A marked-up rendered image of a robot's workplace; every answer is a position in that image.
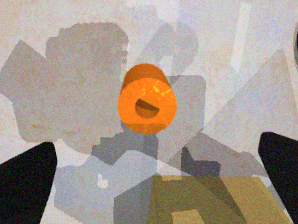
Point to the orange knob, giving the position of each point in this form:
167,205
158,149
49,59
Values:
147,103

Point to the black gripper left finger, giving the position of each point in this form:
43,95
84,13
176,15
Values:
25,184

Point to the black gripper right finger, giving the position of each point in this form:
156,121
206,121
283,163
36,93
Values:
280,157

